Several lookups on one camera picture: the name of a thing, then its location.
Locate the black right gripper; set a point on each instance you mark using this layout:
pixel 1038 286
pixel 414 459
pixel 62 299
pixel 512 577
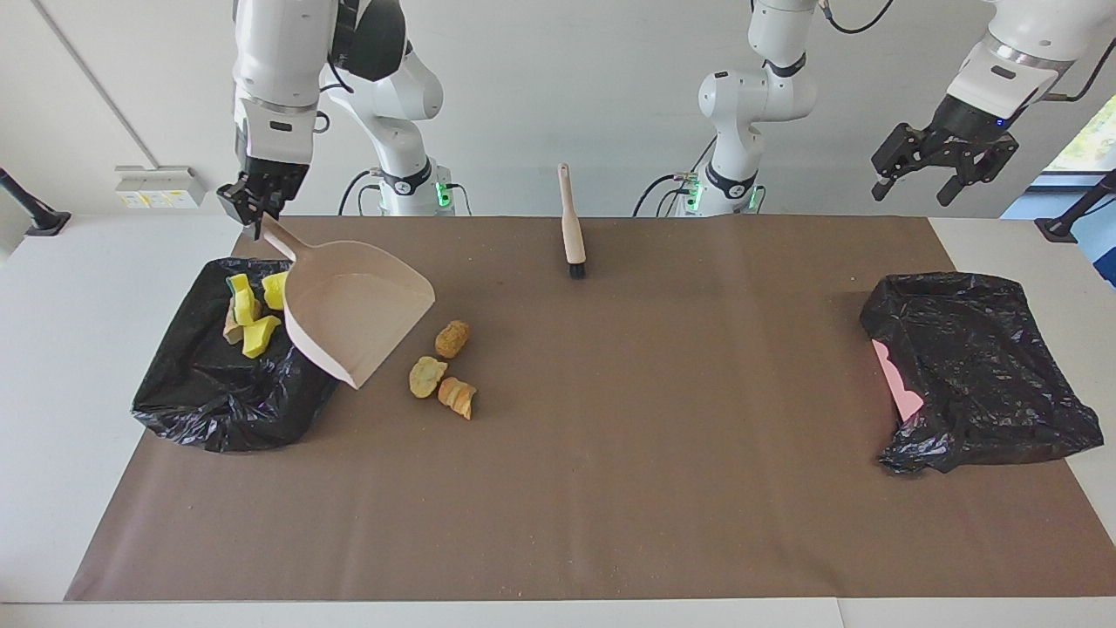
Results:
pixel 275 179

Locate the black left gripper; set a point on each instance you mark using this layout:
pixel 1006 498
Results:
pixel 968 131

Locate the yellow sponge piece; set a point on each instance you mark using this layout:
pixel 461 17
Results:
pixel 275 292
pixel 259 336

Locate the yellow sponge with green pad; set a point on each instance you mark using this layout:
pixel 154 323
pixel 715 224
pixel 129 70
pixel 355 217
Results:
pixel 244 301

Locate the striped croissant bread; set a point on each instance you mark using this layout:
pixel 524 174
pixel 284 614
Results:
pixel 458 398
pixel 232 330

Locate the pale pink plastic dustpan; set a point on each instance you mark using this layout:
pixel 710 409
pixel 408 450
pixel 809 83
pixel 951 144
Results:
pixel 357 314

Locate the brown bread roll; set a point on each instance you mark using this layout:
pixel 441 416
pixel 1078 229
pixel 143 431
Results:
pixel 452 338

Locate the pale yellowish bread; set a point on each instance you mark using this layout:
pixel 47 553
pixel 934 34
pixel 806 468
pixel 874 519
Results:
pixel 426 378

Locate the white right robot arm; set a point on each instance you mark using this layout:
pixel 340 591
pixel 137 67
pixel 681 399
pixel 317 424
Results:
pixel 279 70

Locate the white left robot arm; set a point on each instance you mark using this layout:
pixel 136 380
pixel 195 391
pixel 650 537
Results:
pixel 750 96

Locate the black trash bag bin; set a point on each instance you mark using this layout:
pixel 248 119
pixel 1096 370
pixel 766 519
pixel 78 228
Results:
pixel 218 392

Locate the black trash bag over pink bin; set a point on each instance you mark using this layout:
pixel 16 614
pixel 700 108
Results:
pixel 985 366

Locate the window with green view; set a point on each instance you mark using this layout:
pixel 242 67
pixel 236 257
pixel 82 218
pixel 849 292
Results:
pixel 1090 139

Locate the brown paper table mat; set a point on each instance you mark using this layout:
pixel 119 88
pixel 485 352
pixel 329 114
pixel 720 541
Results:
pixel 558 541

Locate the white wall socket box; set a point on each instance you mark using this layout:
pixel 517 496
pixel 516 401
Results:
pixel 161 187

